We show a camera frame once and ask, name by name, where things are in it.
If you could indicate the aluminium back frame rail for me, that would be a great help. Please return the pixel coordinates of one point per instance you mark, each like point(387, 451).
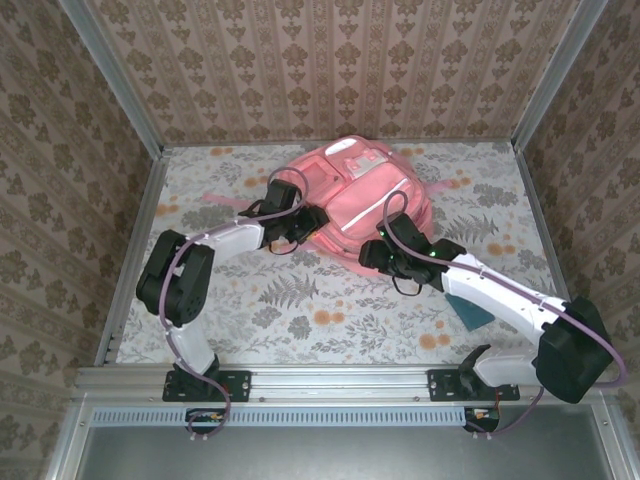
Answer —
point(450, 140)

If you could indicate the aluminium front frame rail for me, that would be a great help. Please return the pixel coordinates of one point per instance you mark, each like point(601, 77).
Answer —
point(340, 382)

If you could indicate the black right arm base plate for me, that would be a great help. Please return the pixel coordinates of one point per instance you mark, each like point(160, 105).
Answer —
point(440, 385)

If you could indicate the teal snap pouch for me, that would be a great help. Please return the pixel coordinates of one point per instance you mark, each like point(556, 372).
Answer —
point(470, 317)

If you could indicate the grey metal panel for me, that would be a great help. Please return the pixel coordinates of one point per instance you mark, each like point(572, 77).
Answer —
point(340, 455)

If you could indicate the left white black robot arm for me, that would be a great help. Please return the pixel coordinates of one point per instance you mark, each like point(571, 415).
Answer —
point(235, 240)

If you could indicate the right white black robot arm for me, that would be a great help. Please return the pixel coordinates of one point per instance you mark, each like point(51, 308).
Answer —
point(500, 295)

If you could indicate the aluminium side frame rail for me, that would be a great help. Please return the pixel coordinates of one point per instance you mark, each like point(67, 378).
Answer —
point(534, 200)
point(149, 190)

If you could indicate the aluminium frame post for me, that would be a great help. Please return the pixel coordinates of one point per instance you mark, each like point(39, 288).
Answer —
point(556, 75)
point(114, 75)

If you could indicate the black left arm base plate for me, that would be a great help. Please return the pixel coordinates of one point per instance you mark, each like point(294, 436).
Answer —
point(240, 385)

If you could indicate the pink backpack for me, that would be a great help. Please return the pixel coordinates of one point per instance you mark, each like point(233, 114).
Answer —
point(370, 200)

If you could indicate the floral tablecloth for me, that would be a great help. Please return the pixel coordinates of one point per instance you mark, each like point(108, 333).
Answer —
point(350, 325)

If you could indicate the black wiring port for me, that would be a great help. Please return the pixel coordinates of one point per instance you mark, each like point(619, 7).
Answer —
point(200, 419)
point(482, 417)

